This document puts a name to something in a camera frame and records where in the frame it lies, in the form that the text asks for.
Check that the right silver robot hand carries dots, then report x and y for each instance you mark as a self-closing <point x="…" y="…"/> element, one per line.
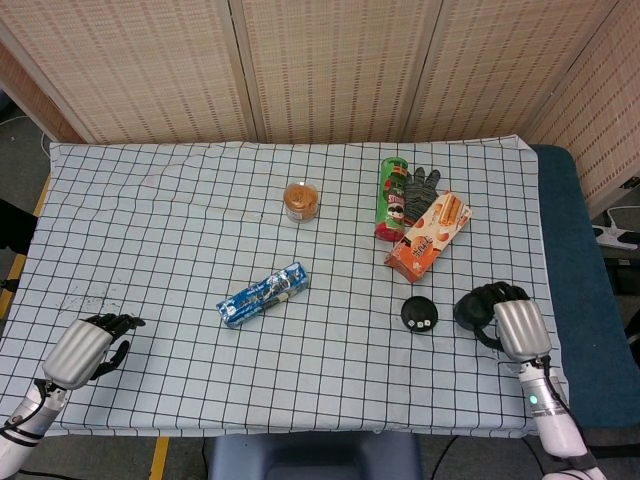
<point x="522" y="327"/>

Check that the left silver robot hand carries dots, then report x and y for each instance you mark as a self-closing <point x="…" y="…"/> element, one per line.
<point x="75" y="352"/>

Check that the black round puck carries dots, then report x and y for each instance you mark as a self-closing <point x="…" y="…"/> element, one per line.
<point x="419" y="310"/>

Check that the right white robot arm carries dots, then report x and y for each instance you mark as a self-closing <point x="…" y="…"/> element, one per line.
<point x="550" y="410"/>

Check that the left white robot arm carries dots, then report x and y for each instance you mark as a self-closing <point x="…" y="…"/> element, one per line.
<point x="25" y="425"/>

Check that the blue padded table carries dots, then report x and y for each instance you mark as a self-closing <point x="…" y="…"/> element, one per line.
<point x="580" y="240"/>

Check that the black box on floor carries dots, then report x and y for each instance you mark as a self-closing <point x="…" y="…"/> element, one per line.
<point x="627" y="277"/>

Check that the orange biscuit box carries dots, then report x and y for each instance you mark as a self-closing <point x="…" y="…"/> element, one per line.
<point x="425" y="240"/>

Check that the black object beside table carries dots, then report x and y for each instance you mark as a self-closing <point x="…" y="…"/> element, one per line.
<point x="15" y="227"/>

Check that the checkered white tablecloth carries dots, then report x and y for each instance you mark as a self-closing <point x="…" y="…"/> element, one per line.
<point x="250" y="350"/>

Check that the green chips can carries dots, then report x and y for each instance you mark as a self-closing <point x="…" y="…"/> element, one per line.
<point x="392" y="200"/>

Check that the blue cookie package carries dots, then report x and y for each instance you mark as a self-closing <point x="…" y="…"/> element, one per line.
<point x="262" y="295"/>

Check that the bamboo folding screen panel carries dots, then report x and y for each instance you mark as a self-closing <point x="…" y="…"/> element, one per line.
<point x="500" y="65"/>
<point x="605" y="125"/>
<point x="340" y="65"/>
<point x="125" y="65"/>

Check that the blue chair seat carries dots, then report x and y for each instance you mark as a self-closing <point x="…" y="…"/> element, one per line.
<point x="315" y="457"/>

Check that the peanut butter jar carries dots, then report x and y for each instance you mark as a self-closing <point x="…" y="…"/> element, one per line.
<point x="301" y="202"/>

